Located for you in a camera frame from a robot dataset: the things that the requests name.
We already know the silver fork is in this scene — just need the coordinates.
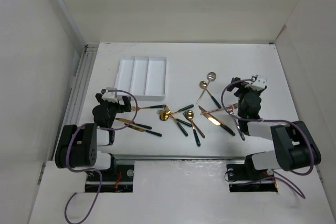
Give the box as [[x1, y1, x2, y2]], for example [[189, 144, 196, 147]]
[[226, 103, 245, 141]]

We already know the rose gold knife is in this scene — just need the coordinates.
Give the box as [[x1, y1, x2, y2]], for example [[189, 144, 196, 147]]
[[198, 105, 232, 130]]

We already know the gold knife green handle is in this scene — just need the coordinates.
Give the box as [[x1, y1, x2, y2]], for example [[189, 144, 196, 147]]
[[116, 118, 152, 130], [128, 125, 162, 137], [203, 114, 235, 136]]

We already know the silver spoon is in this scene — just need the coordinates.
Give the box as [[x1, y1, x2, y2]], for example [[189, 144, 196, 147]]
[[196, 72, 217, 104]]

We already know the gold spoon green handle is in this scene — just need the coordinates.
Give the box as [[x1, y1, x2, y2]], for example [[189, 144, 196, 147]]
[[199, 81, 222, 109], [184, 110, 201, 147]]

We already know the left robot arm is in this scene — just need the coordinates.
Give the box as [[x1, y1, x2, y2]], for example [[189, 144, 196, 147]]
[[55, 92, 131, 180]]

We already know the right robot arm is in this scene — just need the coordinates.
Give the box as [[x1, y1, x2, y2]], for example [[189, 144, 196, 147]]
[[226, 76, 321, 180]]

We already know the white three-compartment cutlery tray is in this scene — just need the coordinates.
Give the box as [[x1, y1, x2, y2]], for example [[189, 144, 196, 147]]
[[114, 56, 167, 102]]

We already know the gold spoon in pile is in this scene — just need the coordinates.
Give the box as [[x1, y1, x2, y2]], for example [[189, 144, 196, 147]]
[[158, 104, 194, 121]]

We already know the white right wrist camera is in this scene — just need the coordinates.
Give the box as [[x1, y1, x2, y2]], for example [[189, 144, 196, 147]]
[[245, 75, 268, 91]]

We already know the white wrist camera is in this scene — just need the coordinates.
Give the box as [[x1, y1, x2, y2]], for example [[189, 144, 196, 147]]
[[101, 88, 119, 103], [245, 75, 268, 91]]

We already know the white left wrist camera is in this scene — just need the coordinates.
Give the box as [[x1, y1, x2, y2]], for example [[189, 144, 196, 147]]
[[101, 88, 119, 103]]

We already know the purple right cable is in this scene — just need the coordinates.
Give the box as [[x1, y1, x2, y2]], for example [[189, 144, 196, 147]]
[[220, 78, 317, 200]]

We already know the aluminium rail frame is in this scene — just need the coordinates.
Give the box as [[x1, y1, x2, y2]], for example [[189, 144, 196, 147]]
[[50, 44, 98, 160]]

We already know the gold fork green handle lower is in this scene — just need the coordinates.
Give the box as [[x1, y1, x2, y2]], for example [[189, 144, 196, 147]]
[[163, 105, 188, 137]]

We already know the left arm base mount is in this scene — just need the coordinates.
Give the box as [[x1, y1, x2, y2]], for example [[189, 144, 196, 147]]
[[85, 160, 134, 193]]

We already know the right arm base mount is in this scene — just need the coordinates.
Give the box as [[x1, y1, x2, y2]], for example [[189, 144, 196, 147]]
[[225, 163, 278, 193]]

